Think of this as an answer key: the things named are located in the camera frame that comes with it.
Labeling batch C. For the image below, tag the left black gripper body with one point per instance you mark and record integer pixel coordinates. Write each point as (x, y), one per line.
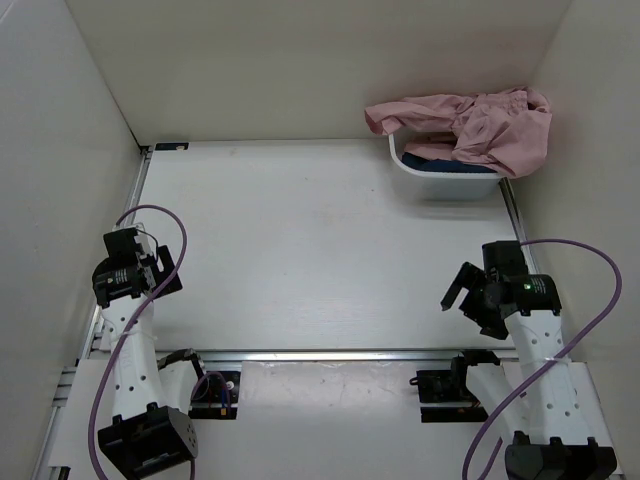
(167, 265)

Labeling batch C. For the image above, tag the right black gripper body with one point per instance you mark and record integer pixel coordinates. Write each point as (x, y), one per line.
(476, 305)

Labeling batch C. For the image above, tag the pink trousers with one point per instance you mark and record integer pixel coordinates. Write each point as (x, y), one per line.
(507, 131)

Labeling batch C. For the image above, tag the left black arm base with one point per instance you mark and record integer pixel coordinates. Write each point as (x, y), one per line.
(211, 401)

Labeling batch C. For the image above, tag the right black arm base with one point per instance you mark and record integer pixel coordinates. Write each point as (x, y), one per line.
(443, 394)

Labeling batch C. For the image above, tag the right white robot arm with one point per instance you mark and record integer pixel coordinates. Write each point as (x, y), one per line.
(543, 432)

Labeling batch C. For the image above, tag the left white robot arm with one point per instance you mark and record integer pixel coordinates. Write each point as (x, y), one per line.
(139, 419)

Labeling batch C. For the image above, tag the white plastic basket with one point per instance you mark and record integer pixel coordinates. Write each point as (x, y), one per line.
(417, 186)

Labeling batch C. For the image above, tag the dark blue jeans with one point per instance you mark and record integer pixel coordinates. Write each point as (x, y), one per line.
(442, 166)

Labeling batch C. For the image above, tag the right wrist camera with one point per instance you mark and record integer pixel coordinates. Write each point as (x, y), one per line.
(504, 259)

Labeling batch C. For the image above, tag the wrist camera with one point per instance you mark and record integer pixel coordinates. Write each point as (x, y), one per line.
(129, 245)
(504, 259)

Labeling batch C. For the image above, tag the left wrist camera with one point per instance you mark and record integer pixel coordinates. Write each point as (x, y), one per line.
(129, 245)

